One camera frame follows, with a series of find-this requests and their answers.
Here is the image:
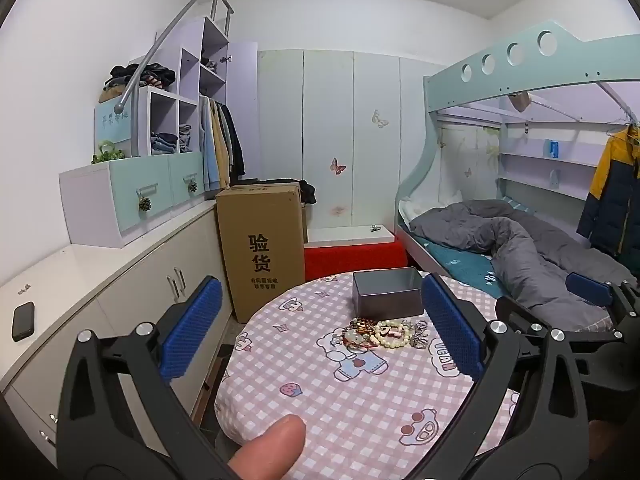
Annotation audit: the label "cream bead bracelet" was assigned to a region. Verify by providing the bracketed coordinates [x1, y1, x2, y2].
[372, 319, 418, 350]

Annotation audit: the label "lilac wardrobe door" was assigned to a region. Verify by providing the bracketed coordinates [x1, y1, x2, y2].
[227, 42, 261, 182]

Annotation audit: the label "folded jeans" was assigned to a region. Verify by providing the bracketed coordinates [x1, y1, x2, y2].
[150, 131, 179, 155]

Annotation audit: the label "yellow navy jacket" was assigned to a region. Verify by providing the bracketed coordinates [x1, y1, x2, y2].
[576, 127, 640, 262]

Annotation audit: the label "grey duvet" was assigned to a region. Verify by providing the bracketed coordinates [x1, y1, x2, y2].
[409, 198, 639, 334]

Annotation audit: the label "pile of dark clothes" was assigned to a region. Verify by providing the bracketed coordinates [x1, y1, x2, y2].
[104, 63, 177, 93]

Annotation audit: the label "pink checkered tablecloth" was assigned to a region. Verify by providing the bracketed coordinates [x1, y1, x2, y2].
[214, 270, 521, 480]

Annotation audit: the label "teal bedsheet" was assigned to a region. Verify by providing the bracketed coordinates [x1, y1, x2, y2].
[424, 239, 512, 306]

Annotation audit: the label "tall cardboard box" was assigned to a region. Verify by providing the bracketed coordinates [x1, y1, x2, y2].
[215, 184, 307, 324]

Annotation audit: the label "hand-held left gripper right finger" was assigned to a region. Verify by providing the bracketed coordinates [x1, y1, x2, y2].
[420, 272, 591, 480]

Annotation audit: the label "silver metal charm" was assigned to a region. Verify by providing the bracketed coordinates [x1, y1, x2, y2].
[412, 320, 432, 351]

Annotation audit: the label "teal drawer cabinet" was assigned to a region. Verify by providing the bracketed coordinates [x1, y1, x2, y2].
[59, 150, 219, 249]

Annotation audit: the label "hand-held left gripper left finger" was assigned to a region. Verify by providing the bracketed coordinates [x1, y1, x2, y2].
[56, 276, 236, 480]

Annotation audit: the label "white low cabinet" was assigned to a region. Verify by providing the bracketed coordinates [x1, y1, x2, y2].
[0, 199, 236, 471]

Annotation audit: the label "red cord bracelet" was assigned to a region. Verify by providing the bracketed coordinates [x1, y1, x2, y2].
[330, 327, 373, 353]

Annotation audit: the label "black phone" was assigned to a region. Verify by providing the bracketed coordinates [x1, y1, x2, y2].
[12, 301, 36, 343]

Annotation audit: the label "hanging black coat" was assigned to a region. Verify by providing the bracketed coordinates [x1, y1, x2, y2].
[220, 102, 246, 182]

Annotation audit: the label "grey metal tin box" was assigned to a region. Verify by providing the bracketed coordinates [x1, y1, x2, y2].
[352, 267, 425, 316]

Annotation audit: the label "white wardrobe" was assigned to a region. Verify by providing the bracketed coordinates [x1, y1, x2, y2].
[257, 49, 447, 229]

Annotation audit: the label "white board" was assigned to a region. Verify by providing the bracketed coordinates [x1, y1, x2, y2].
[306, 225, 396, 247]

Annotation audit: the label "hanging yellow jacket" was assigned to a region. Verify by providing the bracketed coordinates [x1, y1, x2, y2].
[210, 100, 234, 189]

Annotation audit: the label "grey metal handrail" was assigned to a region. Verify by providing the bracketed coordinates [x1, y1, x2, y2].
[114, 0, 235, 114]

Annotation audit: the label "lilac cube shelf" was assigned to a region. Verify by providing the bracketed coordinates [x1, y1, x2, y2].
[95, 16, 234, 162]

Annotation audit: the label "teal bunk bed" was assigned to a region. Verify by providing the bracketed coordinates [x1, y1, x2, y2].
[395, 20, 640, 281]

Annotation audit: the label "red stool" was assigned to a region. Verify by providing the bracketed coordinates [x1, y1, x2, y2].
[304, 241, 407, 284]

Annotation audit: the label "hanging blue shirt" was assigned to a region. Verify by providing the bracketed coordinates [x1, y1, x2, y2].
[199, 96, 220, 192]

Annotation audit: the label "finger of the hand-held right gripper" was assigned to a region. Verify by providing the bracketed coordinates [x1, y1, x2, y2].
[566, 271, 640, 326]
[494, 296, 618, 346]

